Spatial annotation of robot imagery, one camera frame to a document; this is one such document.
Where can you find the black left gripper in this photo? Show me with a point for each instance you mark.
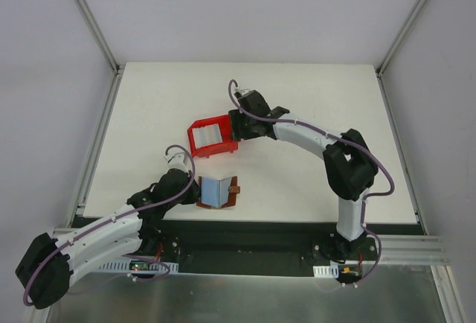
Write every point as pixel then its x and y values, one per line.
pixel 193 193

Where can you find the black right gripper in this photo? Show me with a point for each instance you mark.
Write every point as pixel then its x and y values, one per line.
pixel 235 126

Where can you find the red plastic card tray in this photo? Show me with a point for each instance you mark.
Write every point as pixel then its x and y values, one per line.
pixel 228 145

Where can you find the brown leather card holder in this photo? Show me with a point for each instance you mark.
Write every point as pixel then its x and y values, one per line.
pixel 218 194

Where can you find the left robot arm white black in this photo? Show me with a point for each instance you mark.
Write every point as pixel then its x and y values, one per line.
pixel 51 265

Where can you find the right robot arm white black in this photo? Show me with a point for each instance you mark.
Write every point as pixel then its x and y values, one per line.
pixel 350 172

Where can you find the white cards stack in tray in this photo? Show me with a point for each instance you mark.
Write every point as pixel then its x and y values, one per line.
pixel 207 135

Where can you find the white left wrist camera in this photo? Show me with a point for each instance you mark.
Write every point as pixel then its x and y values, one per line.
pixel 177 161

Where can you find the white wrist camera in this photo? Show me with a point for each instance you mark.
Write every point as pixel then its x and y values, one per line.
pixel 177 161
pixel 243 91

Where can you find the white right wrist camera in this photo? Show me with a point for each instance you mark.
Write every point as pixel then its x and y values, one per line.
pixel 243 91

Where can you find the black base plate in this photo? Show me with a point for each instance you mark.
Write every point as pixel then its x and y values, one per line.
pixel 242 248

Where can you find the left white cable duct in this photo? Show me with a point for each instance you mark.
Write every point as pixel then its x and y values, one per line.
pixel 127 265

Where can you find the white cable duct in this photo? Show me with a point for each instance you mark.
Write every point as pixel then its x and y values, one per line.
pixel 330 271
pixel 127 265

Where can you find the left aluminium table rail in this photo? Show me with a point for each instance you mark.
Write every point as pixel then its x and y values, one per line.
pixel 97 143

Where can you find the right white cable duct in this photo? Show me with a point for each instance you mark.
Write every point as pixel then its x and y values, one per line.
pixel 330 271

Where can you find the aluminium front rail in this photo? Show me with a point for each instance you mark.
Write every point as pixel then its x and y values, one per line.
pixel 413 250

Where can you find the left aluminium frame post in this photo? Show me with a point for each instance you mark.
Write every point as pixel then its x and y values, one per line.
pixel 97 35

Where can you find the aluminium frame post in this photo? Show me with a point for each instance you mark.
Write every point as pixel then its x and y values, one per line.
pixel 97 35
pixel 403 32

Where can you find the right aluminium frame post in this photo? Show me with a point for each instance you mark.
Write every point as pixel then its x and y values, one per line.
pixel 403 32

